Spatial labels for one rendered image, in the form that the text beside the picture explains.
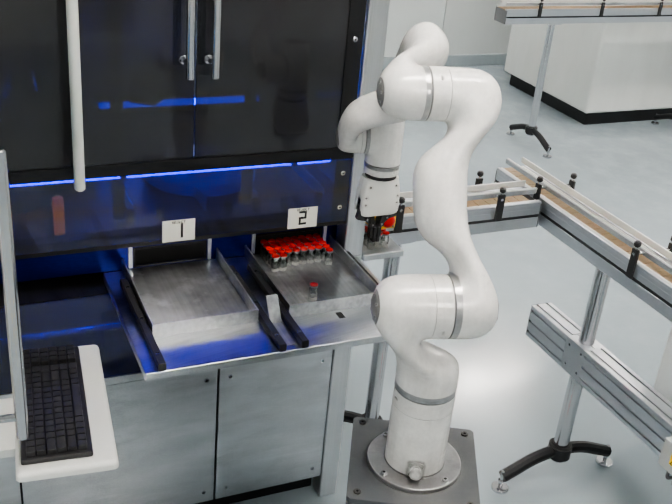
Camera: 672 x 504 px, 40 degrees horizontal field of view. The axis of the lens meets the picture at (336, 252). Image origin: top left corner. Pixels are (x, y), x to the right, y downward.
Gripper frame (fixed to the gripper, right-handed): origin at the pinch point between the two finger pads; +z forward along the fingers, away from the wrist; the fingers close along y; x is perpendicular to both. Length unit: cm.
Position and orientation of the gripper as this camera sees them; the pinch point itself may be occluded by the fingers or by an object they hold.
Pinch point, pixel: (374, 232)
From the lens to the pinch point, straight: 223.8
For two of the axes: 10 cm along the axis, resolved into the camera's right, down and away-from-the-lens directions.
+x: 4.0, 4.4, -8.0
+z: -0.9, 8.9, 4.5
